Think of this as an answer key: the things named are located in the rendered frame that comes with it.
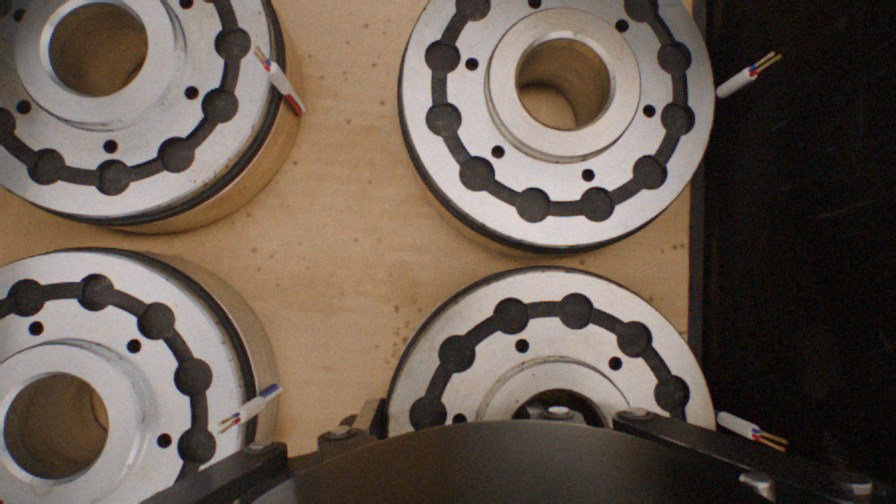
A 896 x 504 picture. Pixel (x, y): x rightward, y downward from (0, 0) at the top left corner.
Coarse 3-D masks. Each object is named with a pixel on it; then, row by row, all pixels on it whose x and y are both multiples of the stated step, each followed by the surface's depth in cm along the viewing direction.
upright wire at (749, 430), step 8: (720, 416) 15; (728, 416) 14; (720, 424) 15; (728, 424) 14; (736, 424) 14; (744, 424) 13; (752, 424) 13; (744, 432) 13; (752, 432) 13; (760, 432) 13; (760, 440) 13; (776, 440) 12; (784, 440) 12; (776, 448) 12; (784, 448) 12
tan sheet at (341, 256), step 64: (320, 0) 18; (384, 0) 18; (320, 64) 18; (384, 64) 18; (320, 128) 18; (384, 128) 18; (0, 192) 17; (320, 192) 17; (384, 192) 18; (0, 256) 17; (192, 256) 17; (256, 256) 17; (320, 256) 17; (384, 256) 17; (448, 256) 17; (512, 256) 18; (576, 256) 18; (640, 256) 18; (320, 320) 17; (384, 320) 17; (320, 384) 17; (384, 384) 17
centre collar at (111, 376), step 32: (32, 352) 13; (64, 352) 13; (96, 352) 13; (0, 384) 13; (32, 384) 13; (96, 384) 13; (128, 384) 13; (0, 416) 13; (128, 416) 13; (0, 448) 13; (128, 448) 13; (0, 480) 13; (32, 480) 13; (64, 480) 13; (96, 480) 13
